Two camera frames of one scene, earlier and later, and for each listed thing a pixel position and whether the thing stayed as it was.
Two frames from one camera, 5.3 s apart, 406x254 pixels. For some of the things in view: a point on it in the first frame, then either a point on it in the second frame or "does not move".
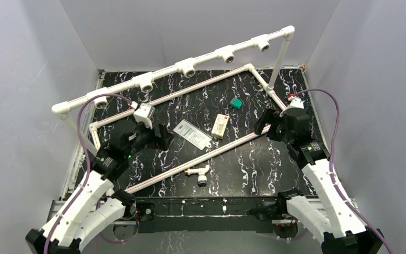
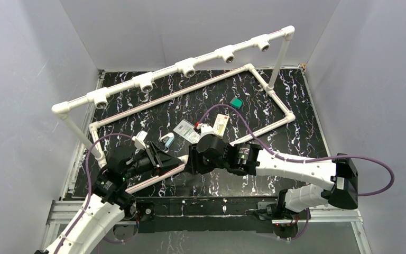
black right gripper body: (276, 130) → (200, 164)
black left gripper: (160, 142) → (160, 161)
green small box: (236, 102) does not move
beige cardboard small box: (220, 125) does not move
